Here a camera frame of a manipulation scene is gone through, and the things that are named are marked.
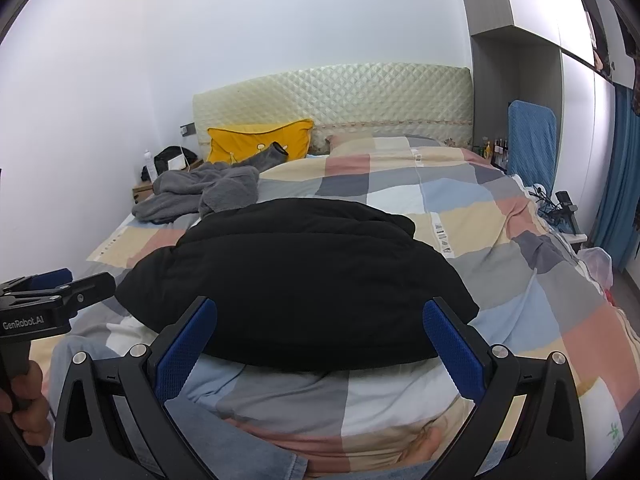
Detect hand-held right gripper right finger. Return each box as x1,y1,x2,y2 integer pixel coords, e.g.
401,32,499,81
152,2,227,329
422,296,586,480

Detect yellow pillow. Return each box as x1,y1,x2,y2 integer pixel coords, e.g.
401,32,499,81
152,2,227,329
206,119,315,165

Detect blue curtain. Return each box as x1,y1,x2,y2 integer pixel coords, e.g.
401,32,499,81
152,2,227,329
590,85,640,273

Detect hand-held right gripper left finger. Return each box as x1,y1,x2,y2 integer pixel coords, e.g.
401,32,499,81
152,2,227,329
52,296,221,480

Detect translucent plastic bag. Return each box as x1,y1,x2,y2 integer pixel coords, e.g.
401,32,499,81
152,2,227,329
580,247,613,291

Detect hanging dark clothes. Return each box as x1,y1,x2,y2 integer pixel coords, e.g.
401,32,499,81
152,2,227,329
585,0,640,111

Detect black cables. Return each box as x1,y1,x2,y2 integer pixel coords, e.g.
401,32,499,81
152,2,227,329
530,185,561,221

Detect dark grey garment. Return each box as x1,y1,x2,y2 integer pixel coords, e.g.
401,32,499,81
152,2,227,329
239,142,290,168

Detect wooden nightstand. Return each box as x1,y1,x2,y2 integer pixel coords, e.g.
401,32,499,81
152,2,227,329
132,159,203,203

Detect black stand device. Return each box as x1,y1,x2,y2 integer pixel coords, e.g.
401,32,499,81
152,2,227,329
554,190,586,236

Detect grey white wardrobe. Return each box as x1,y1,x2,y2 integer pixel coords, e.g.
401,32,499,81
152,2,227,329
470,0,640,261

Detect pink pillow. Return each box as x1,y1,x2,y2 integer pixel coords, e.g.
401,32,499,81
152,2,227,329
325,132,373,156

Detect black bag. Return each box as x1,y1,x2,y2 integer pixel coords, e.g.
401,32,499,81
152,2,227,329
141,146,198,181

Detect black padded jacket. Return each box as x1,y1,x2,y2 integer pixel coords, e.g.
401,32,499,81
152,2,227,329
115,199,480,373

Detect person's left hand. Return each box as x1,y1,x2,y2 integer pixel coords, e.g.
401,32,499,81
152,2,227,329
0,360,53,448

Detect cluster of small bottles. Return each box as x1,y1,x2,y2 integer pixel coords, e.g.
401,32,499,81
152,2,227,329
482,137,508,166

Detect grey fleece garment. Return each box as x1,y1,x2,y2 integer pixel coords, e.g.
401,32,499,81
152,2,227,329
132,162,261,226

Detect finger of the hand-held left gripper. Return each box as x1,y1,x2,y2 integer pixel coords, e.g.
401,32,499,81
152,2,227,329
50,272,117,317
0,268,74,297

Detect checked pastel quilt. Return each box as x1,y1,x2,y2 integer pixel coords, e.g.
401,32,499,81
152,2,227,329
47,135,640,480

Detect cream quilted headboard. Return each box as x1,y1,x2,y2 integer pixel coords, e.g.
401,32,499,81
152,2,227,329
192,66,473,161

